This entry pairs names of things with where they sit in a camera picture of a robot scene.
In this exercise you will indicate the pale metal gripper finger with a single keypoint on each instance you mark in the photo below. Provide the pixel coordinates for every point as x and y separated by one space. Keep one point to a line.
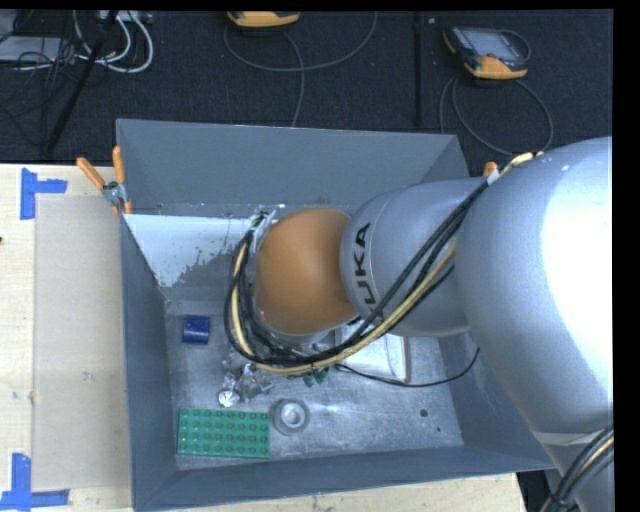
235 361
245 390

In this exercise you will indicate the green studded flat plate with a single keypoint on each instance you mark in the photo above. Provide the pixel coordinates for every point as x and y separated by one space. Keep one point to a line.
224 433

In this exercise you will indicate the small blue cup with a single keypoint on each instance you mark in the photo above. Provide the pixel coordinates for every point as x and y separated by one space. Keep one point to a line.
196 330

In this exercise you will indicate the grey metal bin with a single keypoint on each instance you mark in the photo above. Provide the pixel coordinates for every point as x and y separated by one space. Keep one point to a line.
350 425

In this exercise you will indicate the pale cardboard board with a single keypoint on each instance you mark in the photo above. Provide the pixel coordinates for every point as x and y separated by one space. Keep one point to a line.
75 350

